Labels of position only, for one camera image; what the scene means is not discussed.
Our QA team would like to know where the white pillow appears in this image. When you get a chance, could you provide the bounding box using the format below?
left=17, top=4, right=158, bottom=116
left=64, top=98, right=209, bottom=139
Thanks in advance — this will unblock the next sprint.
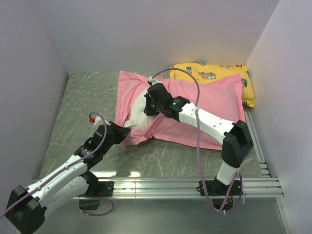
left=127, top=88, right=156, bottom=130

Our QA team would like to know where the pink pillowcase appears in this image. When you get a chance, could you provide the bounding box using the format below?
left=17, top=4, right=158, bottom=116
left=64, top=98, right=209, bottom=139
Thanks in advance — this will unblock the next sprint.
left=115, top=71, right=245, bottom=150

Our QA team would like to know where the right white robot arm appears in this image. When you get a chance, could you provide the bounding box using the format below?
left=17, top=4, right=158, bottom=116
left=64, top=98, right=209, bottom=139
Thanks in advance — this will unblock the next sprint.
left=144, top=80, right=254, bottom=195

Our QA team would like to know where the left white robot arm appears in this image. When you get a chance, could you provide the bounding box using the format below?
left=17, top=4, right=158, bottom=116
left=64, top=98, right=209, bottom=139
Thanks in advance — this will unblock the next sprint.
left=5, top=121, right=131, bottom=234

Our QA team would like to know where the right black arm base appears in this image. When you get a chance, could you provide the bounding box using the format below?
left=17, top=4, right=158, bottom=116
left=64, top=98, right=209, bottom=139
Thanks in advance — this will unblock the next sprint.
left=205, top=178, right=243, bottom=212

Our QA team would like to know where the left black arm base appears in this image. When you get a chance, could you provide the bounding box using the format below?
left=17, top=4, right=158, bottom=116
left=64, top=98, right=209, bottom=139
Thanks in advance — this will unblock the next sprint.
left=78, top=181, right=115, bottom=216

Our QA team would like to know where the yellow cartoon print pillow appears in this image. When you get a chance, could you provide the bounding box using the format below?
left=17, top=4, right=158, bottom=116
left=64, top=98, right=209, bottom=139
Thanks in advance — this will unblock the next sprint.
left=169, top=62, right=255, bottom=108

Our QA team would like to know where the white care label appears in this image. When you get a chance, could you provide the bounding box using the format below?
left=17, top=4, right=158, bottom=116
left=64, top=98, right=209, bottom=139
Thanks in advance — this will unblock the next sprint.
left=124, top=119, right=137, bottom=127

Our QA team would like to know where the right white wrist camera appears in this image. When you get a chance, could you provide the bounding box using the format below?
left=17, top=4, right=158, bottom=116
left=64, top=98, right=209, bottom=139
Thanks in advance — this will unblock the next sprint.
left=148, top=77, right=162, bottom=86

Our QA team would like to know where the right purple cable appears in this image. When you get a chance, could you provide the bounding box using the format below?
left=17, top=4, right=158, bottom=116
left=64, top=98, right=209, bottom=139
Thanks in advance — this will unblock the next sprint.
left=149, top=68, right=243, bottom=214

